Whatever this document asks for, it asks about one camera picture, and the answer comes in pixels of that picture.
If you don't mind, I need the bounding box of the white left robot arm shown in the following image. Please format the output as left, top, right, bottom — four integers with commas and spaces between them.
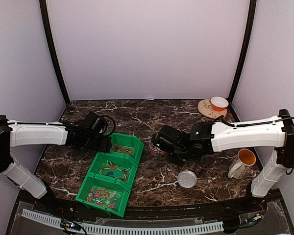
0, 112, 112, 213

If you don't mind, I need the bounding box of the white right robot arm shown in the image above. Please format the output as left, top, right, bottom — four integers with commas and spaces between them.
151, 109, 294, 212

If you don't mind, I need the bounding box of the orange and white bowl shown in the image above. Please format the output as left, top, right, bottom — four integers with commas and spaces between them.
210, 96, 229, 112

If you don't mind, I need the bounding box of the clear plastic cup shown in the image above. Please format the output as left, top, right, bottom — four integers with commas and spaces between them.
148, 141, 166, 157

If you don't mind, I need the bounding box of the black frame post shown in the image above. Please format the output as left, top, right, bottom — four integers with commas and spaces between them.
227, 0, 257, 104
39, 0, 71, 105

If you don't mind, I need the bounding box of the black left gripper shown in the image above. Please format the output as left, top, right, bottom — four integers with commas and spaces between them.
83, 134, 111, 153

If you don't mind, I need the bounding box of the right black frame post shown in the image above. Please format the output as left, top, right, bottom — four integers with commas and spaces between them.
227, 0, 257, 104

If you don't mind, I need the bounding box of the white mug orange inside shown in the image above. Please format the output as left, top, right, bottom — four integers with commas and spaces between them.
227, 149, 256, 179

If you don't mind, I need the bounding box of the green bin with lollipops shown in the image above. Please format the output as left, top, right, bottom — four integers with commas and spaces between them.
87, 152, 138, 190

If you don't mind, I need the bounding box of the green bin with popsicle candies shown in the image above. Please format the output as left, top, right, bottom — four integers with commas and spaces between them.
110, 133, 144, 165

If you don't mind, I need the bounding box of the green bin with star candies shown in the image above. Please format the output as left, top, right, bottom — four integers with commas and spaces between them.
75, 174, 130, 218

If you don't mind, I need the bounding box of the clear round plastic lid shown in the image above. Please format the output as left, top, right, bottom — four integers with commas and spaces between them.
177, 170, 197, 188

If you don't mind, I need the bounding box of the left black frame post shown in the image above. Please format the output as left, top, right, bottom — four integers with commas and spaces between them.
39, 0, 71, 105

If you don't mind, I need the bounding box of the grey slotted cable duct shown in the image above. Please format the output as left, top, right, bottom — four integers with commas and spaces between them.
21, 209, 224, 235

